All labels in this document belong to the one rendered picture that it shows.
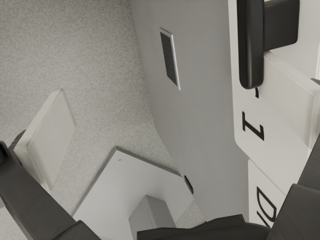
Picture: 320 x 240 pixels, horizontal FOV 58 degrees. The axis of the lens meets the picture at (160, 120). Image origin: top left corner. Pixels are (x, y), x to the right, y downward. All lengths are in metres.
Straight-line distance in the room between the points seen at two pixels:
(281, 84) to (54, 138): 0.13
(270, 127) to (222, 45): 0.16
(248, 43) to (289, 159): 0.11
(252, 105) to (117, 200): 1.16
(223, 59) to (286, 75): 0.23
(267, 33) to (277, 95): 0.04
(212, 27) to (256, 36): 0.22
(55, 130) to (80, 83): 0.95
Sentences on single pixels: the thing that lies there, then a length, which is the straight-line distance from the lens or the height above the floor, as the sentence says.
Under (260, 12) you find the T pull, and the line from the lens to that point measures 0.18.
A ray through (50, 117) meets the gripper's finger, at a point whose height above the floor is 0.91.
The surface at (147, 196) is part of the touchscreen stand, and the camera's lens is 1.38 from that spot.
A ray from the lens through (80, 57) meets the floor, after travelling 1.10.
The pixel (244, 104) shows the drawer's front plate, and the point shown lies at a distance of 0.29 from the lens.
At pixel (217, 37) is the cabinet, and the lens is 0.39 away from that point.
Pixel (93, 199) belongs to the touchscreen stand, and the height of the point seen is 0.03.
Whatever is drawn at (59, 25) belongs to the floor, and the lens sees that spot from 1.08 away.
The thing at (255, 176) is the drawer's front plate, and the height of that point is 0.83.
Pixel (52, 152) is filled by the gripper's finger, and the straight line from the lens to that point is 0.16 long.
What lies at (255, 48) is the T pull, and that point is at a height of 0.91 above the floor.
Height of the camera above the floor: 1.06
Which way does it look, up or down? 59 degrees down
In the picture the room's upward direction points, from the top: 148 degrees clockwise
